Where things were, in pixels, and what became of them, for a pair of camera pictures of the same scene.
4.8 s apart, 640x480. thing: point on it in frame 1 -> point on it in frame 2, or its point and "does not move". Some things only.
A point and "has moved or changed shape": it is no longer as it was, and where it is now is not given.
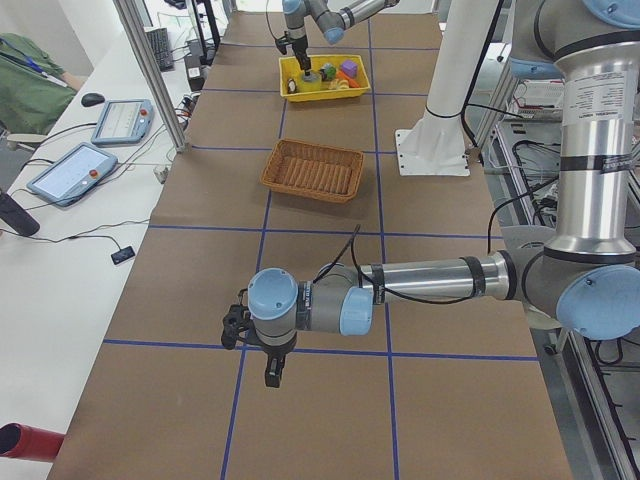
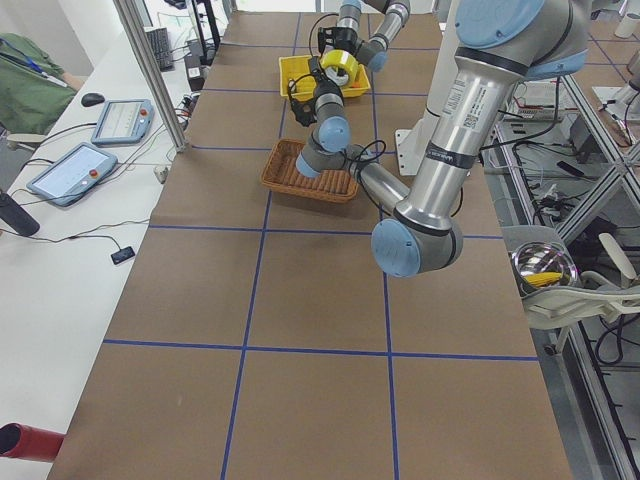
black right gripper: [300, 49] -> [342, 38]
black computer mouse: [90, 99] does not move
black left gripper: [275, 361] -> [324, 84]
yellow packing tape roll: [310, 83] has moved or changed shape
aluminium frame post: [143, 38] does not move
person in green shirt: [34, 88] does not move
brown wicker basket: [314, 170] does not move
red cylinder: [19, 440] does not move
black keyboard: [160, 43] does not move
